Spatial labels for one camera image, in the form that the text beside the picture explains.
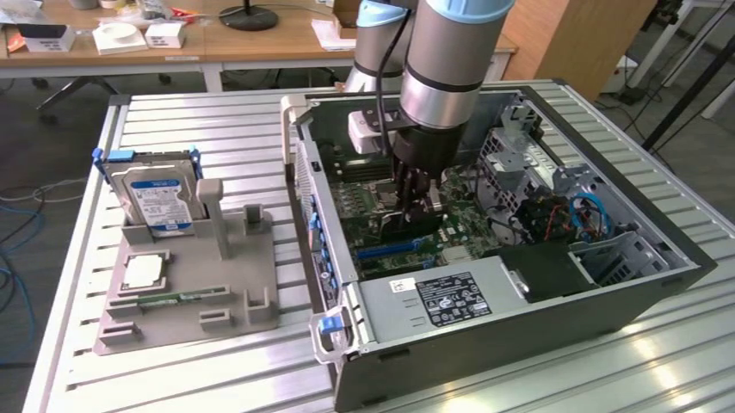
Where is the white square box round dish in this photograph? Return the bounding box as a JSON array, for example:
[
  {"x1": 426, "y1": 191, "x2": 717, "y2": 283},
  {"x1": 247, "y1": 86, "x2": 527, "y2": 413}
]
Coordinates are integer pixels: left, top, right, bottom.
[{"x1": 91, "y1": 22, "x2": 148, "y2": 56}]

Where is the grey parts rack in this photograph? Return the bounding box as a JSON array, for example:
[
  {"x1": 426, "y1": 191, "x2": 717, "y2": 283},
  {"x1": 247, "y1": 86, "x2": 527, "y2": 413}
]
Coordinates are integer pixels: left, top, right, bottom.
[{"x1": 91, "y1": 178, "x2": 283, "y2": 358}]

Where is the blue floor cable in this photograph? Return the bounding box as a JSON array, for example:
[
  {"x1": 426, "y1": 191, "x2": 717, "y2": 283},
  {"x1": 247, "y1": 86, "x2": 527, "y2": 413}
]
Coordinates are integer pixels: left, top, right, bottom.
[{"x1": 0, "y1": 206, "x2": 46, "y2": 367}]

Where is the green RAM stick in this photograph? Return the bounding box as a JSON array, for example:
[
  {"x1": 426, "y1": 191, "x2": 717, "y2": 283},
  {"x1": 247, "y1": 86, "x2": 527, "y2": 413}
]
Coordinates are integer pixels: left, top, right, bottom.
[{"x1": 110, "y1": 290, "x2": 227, "y2": 310}]

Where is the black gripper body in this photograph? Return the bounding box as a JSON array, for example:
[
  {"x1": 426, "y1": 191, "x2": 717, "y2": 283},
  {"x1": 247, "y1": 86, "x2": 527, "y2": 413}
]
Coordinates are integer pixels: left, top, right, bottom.
[{"x1": 392, "y1": 122, "x2": 465, "y2": 174}]

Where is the white paper stack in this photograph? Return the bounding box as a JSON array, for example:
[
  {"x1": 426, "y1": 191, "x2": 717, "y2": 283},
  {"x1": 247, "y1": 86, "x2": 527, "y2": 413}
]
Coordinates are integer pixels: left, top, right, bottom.
[{"x1": 311, "y1": 17, "x2": 359, "y2": 52}]

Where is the silver CPU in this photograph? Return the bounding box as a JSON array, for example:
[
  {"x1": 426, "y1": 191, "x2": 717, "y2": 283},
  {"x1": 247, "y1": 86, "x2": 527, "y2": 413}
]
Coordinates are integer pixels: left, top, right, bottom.
[{"x1": 120, "y1": 256, "x2": 166, "y2": 290}]

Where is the CPU socket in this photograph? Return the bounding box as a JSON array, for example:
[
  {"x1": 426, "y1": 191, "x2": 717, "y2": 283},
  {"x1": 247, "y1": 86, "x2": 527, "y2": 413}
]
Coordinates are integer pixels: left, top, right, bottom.
[{"x1": 367, "y1": 176, "x2": 403, "y2": 212}]

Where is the green motherboard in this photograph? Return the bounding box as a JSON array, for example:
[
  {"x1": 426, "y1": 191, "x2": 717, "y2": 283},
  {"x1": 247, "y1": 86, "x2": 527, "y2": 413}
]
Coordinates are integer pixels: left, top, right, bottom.
[{"x1": 330, "y1": 152, "x2": 501, "y2": 280}]

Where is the black PC case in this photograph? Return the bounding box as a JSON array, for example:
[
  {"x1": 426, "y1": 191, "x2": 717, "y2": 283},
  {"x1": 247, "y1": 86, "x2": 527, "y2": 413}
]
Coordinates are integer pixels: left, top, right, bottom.
[{"x1": 279, "y1": 83, "x2": 719, "y2": 412}]

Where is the small white box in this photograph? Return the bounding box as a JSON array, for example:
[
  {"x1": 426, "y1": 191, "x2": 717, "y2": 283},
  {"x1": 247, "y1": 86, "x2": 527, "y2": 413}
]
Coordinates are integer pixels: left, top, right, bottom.
[{"x1": 143, "y1": 21, "x2": 186, "y2": 49}]

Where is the NVIDIA graphics card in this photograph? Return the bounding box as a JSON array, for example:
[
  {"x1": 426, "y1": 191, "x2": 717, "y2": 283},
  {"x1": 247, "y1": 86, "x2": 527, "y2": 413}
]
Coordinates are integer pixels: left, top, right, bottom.
[{"x1": 343, "y1": 184, "x2": 449, "y2": 249}]

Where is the white floor cable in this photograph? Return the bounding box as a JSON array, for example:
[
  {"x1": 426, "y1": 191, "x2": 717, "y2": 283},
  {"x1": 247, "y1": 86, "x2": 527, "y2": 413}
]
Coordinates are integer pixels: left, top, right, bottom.
[{"x1": 0, "y1": 179, "x2": 87, "y2": 204}]

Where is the grey case handle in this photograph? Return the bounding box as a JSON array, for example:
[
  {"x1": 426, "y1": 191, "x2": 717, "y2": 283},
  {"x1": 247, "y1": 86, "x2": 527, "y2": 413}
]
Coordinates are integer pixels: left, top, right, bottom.
[
  {"x1": 279, "y1": 95, "x2": 315, "y2": 167},
  {"x1": 308, "y1": 305, "x2": 352, "y2": 366}
]

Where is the wooden cabinet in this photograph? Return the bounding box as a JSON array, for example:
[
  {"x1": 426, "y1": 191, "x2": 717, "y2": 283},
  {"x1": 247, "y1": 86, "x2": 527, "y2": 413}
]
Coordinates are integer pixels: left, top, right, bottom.
[{"x1": 502, "y1": 0, "x2": 659, "y2": 104}]

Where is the grey power supply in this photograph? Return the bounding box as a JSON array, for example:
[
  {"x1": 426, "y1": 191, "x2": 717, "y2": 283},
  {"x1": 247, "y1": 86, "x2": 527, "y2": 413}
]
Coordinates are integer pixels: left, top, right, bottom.
[{"x1": 354, "y1": 257, "x2": 517, "y2": 345}]

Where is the red wire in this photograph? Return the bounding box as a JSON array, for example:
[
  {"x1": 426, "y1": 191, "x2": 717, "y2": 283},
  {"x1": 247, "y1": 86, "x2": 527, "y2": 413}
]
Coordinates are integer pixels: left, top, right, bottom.
[{"x1": 545, "y1": 205, "x2": 575, "y2": 240}]

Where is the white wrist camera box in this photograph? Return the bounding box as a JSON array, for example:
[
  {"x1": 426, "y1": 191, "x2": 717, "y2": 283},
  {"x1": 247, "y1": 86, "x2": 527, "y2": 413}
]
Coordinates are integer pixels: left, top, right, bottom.
[{"x1": 346, "y1": 110, "x2": 403, "y2": 155}]

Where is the black wire bundle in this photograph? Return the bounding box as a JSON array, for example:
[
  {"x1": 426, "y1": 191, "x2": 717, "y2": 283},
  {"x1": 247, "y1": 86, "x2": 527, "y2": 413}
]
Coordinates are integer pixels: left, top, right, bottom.
[{"x1": 509, "y1": 191, "x2": 574, "y2": 246}]

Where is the black office chair base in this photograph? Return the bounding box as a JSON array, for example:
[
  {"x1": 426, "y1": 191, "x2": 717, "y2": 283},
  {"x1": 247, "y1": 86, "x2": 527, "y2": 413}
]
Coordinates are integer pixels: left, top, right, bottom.
[{"x1": 34, "y1": 75, "x2": 123, "y2": 126}]

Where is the white desk frame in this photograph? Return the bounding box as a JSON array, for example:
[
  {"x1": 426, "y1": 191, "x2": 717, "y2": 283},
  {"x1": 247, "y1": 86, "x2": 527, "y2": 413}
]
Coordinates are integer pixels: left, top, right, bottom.
[{"x1": 614, "y1": 0, "x2": 699, "y2": 89}]

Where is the white box black lid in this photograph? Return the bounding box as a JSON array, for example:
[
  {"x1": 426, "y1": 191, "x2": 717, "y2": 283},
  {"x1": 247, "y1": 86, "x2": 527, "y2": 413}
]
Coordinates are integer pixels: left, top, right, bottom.
[{"x1": 16, "y1": 23, "x2": 78, "y2": 53}]

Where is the blue PCIe expansion slot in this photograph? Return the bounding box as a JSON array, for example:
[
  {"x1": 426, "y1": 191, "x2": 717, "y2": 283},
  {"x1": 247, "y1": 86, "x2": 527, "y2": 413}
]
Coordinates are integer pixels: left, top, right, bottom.
[{"x1": 354, "y1": 241, "x2": 419, "y2": 260}]

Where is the hard disk with blue caddy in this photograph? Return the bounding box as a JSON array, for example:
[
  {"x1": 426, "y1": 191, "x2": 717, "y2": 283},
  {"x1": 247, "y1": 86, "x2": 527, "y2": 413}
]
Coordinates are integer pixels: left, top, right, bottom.
[{"x1": 90, "y1": 147, "x2": 203, "y2": 237}]

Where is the black plastic shroud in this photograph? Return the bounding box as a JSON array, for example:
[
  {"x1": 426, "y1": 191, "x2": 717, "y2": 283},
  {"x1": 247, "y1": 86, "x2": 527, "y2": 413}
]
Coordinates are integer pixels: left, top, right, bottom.
[{"x1": 498, "y1": 243, "x2": 602, "y2": 305}]

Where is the brown cardboard box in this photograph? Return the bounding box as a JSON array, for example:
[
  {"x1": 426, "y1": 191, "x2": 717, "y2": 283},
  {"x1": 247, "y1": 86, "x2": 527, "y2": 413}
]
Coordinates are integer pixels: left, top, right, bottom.
[{"x1": 331, "y1": 0, "x2": 362, "y2": 28}]

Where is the black round lamp base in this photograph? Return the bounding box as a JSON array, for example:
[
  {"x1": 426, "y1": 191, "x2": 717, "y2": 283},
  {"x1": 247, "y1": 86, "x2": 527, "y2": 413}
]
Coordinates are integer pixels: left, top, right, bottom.
[{"x1": 218, "y1": 0, "x2": 280, "y2": 32}]

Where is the metal disk bay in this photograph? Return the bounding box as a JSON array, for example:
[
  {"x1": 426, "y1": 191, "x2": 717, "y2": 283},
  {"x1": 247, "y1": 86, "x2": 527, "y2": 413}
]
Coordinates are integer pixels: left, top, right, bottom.
[{"x1": 567, "y1": 231, "x2": 677, "y2": 288}]

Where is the wooden desk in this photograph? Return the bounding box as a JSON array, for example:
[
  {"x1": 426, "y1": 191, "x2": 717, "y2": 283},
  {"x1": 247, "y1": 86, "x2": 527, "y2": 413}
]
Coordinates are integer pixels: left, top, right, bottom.
[{"x1": 0, "y1": 0, "x2": 518, "y2": 81}]

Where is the blue data wire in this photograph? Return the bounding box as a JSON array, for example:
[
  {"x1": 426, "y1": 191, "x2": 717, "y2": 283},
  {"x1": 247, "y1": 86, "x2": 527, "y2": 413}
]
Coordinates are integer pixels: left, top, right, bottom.
[{"x1": 570, "y1": 192, "x2": 611, "y2": 242}]

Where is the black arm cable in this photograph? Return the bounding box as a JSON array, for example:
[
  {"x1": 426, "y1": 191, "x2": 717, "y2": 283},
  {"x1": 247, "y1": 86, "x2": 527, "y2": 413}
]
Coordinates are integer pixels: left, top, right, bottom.
[{"x1": 376, "y1": 6, "x2": 414, "y2": 158}]

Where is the metal drive cage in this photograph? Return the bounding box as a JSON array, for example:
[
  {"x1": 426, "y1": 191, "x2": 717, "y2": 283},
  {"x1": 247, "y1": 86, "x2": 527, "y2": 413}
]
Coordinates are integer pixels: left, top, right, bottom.
[{"x1": 479, "y1": 126, "x2": 567, "y2": 207}]

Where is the black tripod pole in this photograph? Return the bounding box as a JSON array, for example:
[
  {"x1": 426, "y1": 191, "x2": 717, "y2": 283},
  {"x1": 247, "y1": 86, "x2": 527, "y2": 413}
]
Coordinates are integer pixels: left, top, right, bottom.
[{"x1": 641, "y1": 36, "x2": 735, "y2": 150}]

